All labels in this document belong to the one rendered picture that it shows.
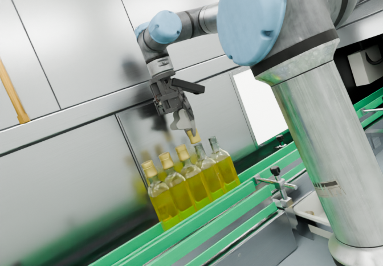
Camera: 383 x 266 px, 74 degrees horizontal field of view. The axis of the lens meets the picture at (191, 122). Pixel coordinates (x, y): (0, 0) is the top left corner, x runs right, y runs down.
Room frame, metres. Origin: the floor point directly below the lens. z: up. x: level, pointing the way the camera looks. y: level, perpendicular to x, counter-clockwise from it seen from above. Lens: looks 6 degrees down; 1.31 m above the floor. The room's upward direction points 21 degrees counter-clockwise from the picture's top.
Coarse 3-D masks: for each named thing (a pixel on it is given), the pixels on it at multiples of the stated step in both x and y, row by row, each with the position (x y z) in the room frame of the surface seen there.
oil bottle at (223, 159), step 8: (216, 152) 0.82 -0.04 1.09; (224, 152) 0.81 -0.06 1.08; (216, 160) 0.80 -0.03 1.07; (224, 160) 0.80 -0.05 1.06; (224, 168) 0.80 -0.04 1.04; (232, 168) 0.81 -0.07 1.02; (224, 176) 0.80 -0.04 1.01; (232, 176) 0.81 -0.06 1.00; (232, 184) 0.80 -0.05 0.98; (240, 184) 0.81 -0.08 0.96
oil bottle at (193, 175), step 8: (184, 168) 0.77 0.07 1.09; (192, 168) 0.76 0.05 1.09; (184, 176) 0.76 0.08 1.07; (192, 176) 0.75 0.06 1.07; (200, 176) 0.76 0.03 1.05; (192, 184) 0.75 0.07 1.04; (200, 184) 0.76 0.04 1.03; (192, 192) 0.75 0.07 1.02; (200, 192) 0.75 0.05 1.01; (208, 192) 0.76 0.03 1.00; (200, 200) 0.75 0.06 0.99; (208, 200) 0.76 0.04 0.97; (200, 208) 0.75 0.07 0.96
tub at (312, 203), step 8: (304, 200) 0.79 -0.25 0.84; (312, 200) 0.80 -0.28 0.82; (296, 208) 0.76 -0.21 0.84; (304, 208) 0.78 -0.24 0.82; (312, 208) 0.79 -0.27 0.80; (320, 208) 0.80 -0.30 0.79; (304, 216) 0.72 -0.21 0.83; (312, 216) 0.69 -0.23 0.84; (320, 216) 0.79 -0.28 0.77; (328, 224) 0.65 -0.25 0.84
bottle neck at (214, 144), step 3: (210, 138) 0.82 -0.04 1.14; (213, 138) 0.82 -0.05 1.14; (216, 138) 0.82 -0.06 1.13; (210, 141) 0.82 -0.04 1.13; (213, 141) 0.82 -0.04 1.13; (216, 141) 0.82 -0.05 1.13; (210, 144) 0.82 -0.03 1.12; (213, 144) 0.82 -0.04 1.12; (216, 144) 0.82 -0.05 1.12; (213, 147) 0.82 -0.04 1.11; (216, 147) 0.82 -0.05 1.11; (219, 147) 0.82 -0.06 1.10; (213, 150) 0.82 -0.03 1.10; (216, 150) 0.82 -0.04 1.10
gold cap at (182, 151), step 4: (184, 144) 0.78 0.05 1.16; (176, 148) 0.77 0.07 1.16; (180, 148) 0.76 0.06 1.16; (184, 148) 0.77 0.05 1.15; (180, 152) 0.77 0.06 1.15; (184, 152) 0.77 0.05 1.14; (180, 156) 0.77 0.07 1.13; (184, 156) 0.77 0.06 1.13; (188, 156) 0.77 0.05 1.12; (180, 160) 0.77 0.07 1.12; (184, 160) 0.76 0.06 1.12
